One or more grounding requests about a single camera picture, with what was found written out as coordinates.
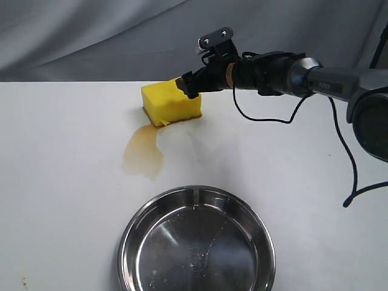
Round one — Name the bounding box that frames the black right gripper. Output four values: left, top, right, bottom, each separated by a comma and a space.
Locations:
175, 60, 235, 99

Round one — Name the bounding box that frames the yellow sponge block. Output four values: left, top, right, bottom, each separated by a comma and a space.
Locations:
141, 79, 202, 127

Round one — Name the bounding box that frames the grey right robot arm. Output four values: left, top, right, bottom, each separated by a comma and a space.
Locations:
175, 52, 387, 161

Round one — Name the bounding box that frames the brown liquid spill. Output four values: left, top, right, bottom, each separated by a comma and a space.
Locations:
122, 124, 164, 181

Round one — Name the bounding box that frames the grey backdrop cloth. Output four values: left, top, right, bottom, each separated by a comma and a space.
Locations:
1, 1, 387, 81

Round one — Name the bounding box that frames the round stainless steel pan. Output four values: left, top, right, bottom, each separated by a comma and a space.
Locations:
117, 185, 276, 290

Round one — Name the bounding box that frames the black stand pole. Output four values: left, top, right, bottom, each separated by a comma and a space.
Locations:
369, 26, 387, 69

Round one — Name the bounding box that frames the black camera cable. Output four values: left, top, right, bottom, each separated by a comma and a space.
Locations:
232, 62, 388, 208

